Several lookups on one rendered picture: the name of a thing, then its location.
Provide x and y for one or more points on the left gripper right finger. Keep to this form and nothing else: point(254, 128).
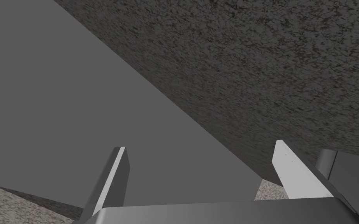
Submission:
point(298, 177)

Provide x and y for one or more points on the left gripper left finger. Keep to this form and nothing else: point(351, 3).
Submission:
point(114, 180)

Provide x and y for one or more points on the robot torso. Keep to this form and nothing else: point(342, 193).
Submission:
point(357, 183)

